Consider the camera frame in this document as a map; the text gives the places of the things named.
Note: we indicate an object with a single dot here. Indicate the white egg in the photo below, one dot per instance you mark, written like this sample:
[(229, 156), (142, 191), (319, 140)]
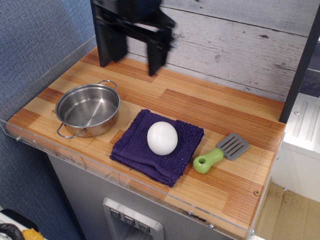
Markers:
[(162, 138)]

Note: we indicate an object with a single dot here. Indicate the clear acrylic table guard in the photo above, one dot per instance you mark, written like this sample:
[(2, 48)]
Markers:
[(208, 206)]

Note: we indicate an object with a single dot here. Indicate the dark upright post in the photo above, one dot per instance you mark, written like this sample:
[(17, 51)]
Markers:
[(104, 34), (301, 69)]

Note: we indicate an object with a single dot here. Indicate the dark right upright post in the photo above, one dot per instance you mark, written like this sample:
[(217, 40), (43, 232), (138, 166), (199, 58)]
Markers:
[(301, 69)]

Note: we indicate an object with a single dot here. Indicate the yellow object bottom corner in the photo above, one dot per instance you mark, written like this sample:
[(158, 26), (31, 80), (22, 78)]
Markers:
[(31, 234)]

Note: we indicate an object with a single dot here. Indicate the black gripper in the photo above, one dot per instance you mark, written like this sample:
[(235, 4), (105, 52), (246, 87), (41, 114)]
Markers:
[(144, 21)]

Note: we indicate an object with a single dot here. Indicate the silver dispenser panel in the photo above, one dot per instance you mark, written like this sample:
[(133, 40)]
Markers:
[(125, 223)]

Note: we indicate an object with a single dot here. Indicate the stainless steel pot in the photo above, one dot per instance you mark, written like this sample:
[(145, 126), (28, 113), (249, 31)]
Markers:
[(88, 110)]

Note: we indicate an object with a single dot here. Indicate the dark left upright post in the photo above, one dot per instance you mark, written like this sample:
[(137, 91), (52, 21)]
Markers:
[(104, 34)]

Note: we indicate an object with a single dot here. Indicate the green handled grey spatula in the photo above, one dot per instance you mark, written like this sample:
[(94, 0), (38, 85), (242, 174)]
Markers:
[(231, 147)]

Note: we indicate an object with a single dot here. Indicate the purple folded towel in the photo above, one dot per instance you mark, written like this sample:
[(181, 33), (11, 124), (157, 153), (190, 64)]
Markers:
[(132, 149)]

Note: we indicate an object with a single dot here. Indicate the white ribbed appliance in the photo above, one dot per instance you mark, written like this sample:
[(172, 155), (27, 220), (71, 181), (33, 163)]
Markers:
[(303, 125)]

